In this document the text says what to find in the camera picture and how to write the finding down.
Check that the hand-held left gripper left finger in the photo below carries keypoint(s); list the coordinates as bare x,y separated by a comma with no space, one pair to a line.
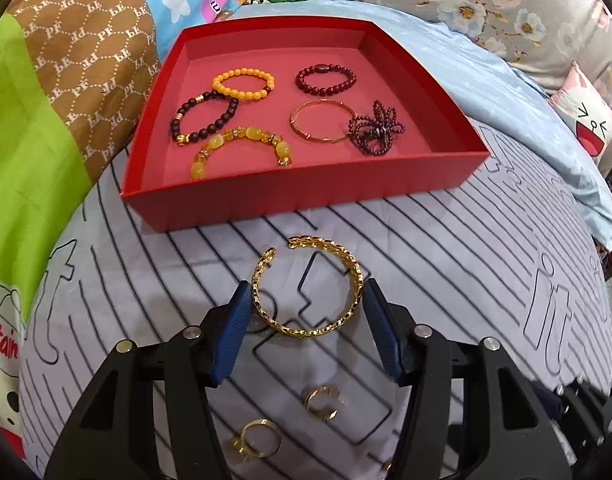
231,335

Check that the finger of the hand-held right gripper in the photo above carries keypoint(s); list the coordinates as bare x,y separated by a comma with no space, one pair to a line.
593,415

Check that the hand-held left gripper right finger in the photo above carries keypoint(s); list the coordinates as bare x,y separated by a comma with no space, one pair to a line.
380,335

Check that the red cardboard box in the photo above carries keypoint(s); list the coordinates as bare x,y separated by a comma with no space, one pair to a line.
286,205

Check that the thin gold bangle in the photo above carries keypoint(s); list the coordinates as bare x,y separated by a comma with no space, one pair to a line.
292,121

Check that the grey striped bed sheet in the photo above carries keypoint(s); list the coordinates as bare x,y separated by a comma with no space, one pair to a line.
460,260

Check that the colourful cartoon printed blanket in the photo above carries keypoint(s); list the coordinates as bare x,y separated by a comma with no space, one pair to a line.
36,135

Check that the white cartoon face pillow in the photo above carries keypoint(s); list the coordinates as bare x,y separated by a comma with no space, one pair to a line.
585,120

